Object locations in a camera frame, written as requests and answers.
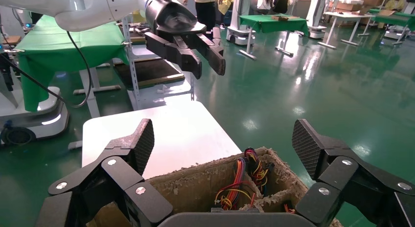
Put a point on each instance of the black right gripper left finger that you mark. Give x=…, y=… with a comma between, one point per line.
x=97, y=186

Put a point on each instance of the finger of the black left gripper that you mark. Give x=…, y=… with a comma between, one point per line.
x=172, y=52
x=214, y=57

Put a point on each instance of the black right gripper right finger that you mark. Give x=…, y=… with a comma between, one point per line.
x=350, y=183

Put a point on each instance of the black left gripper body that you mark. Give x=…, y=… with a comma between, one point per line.
x=172, y=18

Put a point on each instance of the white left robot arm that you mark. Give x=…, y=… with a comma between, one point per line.
x=84, y=8

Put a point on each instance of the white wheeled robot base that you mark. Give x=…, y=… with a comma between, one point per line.
x=48, y=118

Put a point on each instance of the black shelf mat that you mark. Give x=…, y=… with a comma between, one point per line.
x=146, y=71

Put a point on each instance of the person in yellow shirt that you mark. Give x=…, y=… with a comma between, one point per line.
x=205, y=8

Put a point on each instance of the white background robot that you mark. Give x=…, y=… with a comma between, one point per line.
x=316, y=21
x=241, y=31

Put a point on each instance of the white metal shelf rack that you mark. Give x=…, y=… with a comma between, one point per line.
x=133, y=76

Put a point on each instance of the small green table cloth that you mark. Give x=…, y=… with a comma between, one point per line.
x=275, y=24

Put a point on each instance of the seated person white top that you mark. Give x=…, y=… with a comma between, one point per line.
x=263, y=2

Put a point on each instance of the flat wooden item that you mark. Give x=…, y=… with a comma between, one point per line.
x=283, y=17

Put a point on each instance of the seated person black top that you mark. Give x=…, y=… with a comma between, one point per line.
x=280, y=3

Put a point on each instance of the white table legs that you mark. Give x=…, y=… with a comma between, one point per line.
x=92, y=96

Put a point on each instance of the worn brown cardboard box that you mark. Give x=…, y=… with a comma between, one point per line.
x=194, y=186

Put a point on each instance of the large green table cloth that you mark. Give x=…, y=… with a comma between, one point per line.
x=64, y=47

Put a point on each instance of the white background table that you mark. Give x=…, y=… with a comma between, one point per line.
x=348, y=16

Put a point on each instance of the stacked cardboard boxes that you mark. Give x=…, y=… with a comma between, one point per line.
x=351, y=5

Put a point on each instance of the green covered background table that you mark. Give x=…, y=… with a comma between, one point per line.
x=395, y=19

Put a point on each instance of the person in yellow top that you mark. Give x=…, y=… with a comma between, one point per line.
x=395, y=3

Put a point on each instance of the white table frame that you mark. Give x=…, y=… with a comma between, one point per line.
x=251, y=44

